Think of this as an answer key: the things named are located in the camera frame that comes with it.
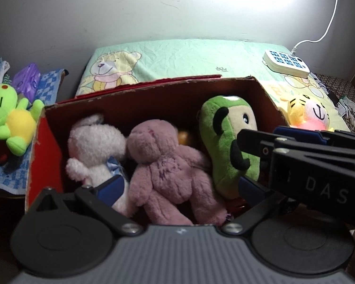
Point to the yellow tiger plush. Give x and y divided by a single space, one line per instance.
301 109

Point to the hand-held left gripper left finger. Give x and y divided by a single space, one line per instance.
111 188

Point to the orange plush toy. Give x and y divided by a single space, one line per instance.
185 137

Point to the white bunny plush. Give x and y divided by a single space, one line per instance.
88 145

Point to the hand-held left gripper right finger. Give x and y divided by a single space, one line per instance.
251 190

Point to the dark patterned cloth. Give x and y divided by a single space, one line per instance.
337 84

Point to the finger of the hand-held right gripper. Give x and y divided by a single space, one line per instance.
301 134
257 143

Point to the green pea pod plush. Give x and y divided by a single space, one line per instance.
222 142

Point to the white work gloves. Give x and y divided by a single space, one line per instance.
350 109

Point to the green cartoon printed bedsheet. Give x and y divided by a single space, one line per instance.
180 56

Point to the white power strip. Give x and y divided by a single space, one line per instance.
285 62

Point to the green frog plush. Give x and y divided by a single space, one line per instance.
6 106

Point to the purple teddy bear plush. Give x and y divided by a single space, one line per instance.
165 168

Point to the red cardboard box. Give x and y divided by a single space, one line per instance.
165 100

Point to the blue checkered towel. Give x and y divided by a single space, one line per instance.
48 82

